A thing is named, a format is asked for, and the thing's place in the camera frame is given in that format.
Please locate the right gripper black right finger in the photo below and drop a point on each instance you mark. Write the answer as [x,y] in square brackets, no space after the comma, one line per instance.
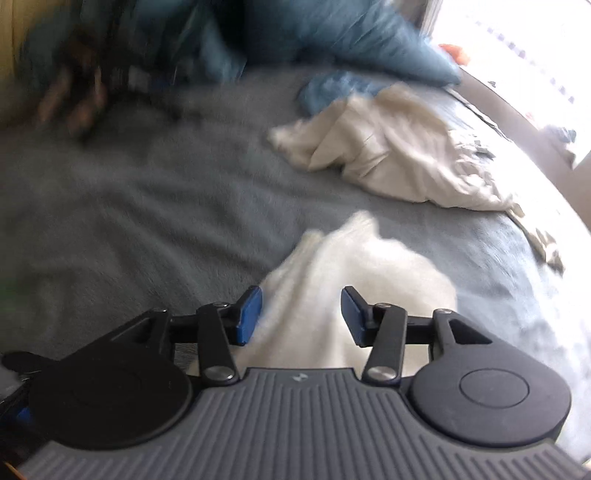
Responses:
[387,330]

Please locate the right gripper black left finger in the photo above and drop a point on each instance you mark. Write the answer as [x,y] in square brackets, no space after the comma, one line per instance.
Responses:
[214,328]

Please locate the white fluffy deer sweater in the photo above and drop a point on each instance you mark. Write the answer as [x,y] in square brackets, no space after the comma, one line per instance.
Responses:
[323,293]

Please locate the person's left hand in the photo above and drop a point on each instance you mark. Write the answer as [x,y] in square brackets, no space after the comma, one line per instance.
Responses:
[77,92]

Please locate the grey bed blanket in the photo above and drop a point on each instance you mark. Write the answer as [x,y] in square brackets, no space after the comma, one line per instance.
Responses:
[152,212]

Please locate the cream thin shirt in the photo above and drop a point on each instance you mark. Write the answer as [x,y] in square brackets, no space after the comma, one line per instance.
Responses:
[393,145]

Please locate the blue garment under shirt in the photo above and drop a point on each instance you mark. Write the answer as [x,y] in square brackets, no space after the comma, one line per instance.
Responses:
[324,89]

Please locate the orange bag on windowsill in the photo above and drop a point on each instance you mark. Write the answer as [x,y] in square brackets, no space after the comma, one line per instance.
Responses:
[457,53]

